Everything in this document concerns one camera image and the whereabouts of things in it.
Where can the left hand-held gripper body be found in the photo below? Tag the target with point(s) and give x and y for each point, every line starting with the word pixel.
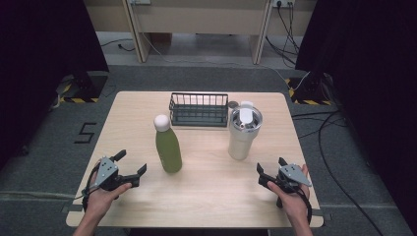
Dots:
pixel 106 170

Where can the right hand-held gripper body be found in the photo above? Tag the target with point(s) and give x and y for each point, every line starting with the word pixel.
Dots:
pixel 293 173

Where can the green bottle with white cap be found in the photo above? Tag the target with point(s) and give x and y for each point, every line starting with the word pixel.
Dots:
pixel 168 150

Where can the person's left hand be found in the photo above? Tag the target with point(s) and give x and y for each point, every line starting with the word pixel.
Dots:
pixel 101 198

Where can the person's right hand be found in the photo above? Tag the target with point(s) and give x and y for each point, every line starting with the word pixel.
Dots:
pixel 291 203

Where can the white tumbler with lid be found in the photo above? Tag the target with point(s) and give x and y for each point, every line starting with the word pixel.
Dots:
pixel 242 137

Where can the small grey round disc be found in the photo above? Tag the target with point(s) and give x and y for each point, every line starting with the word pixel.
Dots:
pixel 232 104

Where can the black stand base striped tape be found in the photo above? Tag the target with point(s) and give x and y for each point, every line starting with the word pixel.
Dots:
pixel 82 88
pixel 308 91

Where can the black curtain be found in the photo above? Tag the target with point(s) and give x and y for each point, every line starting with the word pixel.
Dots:
pixel 39 65
pixel 370 65

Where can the white wall outlet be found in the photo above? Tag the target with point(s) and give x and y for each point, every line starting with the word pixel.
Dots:
pixel 139 1
pixel 283 3

